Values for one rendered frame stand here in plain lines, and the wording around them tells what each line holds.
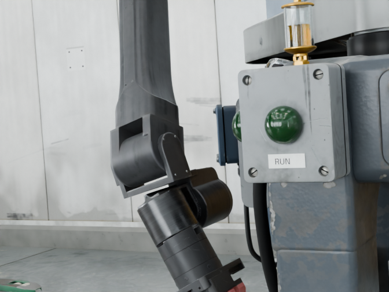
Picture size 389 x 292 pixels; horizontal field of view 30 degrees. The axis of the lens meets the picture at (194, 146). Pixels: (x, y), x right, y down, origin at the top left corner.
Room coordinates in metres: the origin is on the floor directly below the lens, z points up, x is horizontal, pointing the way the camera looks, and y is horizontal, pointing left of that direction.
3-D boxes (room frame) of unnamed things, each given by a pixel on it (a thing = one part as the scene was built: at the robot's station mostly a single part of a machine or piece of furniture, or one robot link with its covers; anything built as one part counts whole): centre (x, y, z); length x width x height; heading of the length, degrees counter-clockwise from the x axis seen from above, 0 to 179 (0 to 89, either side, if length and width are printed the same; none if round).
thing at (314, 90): (0.58, -0.08, 1.29); 0.08 x 0.05 x 0.09; 62
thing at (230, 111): (1.12, -0.07, 1.25); 0.10 x 0.08 x 0.12; 177
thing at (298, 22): (0.64, -0.10, 1.37); 0.03 x 0.02 x 0.03; 62
